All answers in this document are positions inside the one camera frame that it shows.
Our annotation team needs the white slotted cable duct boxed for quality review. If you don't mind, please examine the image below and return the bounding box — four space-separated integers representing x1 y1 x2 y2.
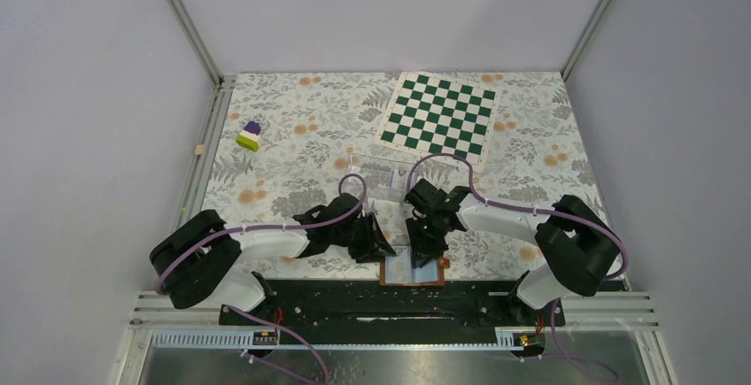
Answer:
151 327 533 351

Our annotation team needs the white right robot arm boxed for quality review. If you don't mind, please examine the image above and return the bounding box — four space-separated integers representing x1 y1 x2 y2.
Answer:
405 179 620 325

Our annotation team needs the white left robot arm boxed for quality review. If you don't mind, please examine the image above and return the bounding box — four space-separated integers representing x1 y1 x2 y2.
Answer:
149 193 396 324

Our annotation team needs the brown leather card holder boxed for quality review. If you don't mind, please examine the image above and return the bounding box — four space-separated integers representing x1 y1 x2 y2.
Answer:
378 255 450 287

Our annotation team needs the clear plastic card box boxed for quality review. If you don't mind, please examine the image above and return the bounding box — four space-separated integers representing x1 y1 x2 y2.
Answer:
346 154 414 203

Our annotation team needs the purple white green block stack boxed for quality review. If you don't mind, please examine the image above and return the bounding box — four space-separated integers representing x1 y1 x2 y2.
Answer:
236 121 261 151

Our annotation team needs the green white checkerboard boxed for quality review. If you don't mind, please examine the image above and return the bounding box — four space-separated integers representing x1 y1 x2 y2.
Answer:
375 72 500 170

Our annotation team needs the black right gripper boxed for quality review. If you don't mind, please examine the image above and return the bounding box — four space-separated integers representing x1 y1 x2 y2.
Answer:
406 212 449 269

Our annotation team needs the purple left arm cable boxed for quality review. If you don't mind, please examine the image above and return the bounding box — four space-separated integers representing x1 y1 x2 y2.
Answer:
154 173 369 383

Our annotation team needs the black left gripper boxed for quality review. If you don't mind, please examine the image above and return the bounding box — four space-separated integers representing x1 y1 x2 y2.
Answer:
331 212 395 263

